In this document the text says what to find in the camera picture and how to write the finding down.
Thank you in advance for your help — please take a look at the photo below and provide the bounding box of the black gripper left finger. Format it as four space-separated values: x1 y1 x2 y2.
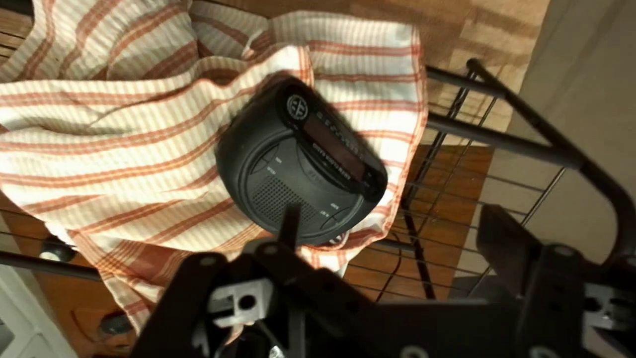
131 200 374 358

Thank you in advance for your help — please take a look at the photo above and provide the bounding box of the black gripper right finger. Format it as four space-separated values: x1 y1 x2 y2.
477 204 636 358

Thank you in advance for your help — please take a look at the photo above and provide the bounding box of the black digital alarm clock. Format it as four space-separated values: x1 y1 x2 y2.
215 69 390 248

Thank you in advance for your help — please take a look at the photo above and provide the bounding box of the black metal shoe rack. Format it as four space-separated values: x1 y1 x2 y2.
0 57 636 314

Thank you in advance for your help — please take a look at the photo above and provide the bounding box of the red striped white towel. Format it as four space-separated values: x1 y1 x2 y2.
0 0 431 334

